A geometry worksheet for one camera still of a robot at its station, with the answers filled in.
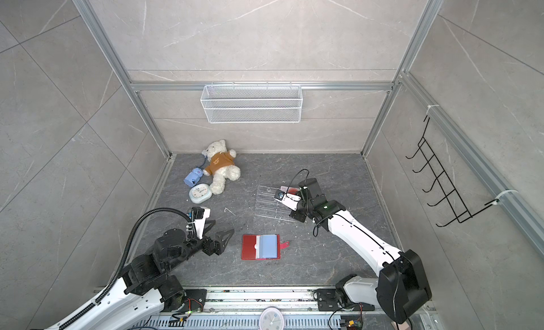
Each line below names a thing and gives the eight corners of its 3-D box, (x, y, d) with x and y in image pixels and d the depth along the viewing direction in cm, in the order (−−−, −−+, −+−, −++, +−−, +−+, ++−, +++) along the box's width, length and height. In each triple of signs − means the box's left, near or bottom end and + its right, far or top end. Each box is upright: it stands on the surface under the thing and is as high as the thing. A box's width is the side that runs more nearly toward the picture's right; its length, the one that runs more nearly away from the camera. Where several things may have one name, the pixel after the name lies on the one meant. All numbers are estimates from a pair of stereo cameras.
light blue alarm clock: (188, 203, 100) (186, 200, 98) (193, 185, 107) (192, 183, 105) (210, 203, 100) (208, 200, 98) (214, 186, 107) (213, 183, 105)
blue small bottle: (184, 184, 107) (181, 180, 104) (196, 170, 114) (193, 165, 111) (193, 188, 106) (191, 183, 103) (205, 173, 112) (203, 168, 109)
